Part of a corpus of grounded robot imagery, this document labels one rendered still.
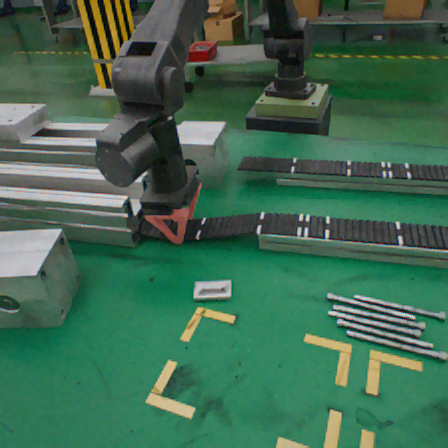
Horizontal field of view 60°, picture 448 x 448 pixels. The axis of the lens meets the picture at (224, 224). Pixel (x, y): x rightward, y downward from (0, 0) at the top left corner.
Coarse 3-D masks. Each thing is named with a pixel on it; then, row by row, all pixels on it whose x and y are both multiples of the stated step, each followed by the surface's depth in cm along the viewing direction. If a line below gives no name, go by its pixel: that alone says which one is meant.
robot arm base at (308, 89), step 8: (280, 64) 99; (288, 64) 99; (296, 64) 98; (280, 72) 100; (288, 72) 99; (296, 72) 99; (304, 72) 103; (280, 80) 100; (288, 80) 99; (296, 80) 99; (304, 80) 101; (272, 88) 105; (280, 88) 102; (288, 88) 101; (296, 88) 101; (304, 88) 102; (312, 88) 102; (272, 96) 104; (280, 96) 103; (288, 96) 102; (296, 96) 100; (304, 96) 100
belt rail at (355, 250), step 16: (272, 240) 59; (288, 240) 58; (304, 240) 57; (320, 240) 57; (336, 240) 56; (336, 256) 58; (352, 256) 57; (368, 256) 56; (384, 256) 55; (400, 256) 55; (416, 256) 55; (432, 256) 54
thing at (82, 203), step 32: (0, 192) 64; (32, 192) 63; (64, 192) 62; (96, 192) 68; (128, 192) 66; (0, 224) 68; (32, 224) 66; (64, 224) 65; (96, 224) 62; (128, 224) 61
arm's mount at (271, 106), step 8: (320, 88) 106; (264, 96) 105; (312, 96) 102; (320, 96) 101; (256, 104) 102; (264, 104) 101; (272, 104) 100; (280, 104) 99; (288, 104) 99; (296, 104) 98; (304, 104) 98; (312, 104) 97; (320, 104) 100; (256, 112) 103; (264, 112) 102; (272, 112) 101; (280, 112) 101; (288, 112) 100; (296, 112) 99; (304, 112) 98; (312, 112) 98
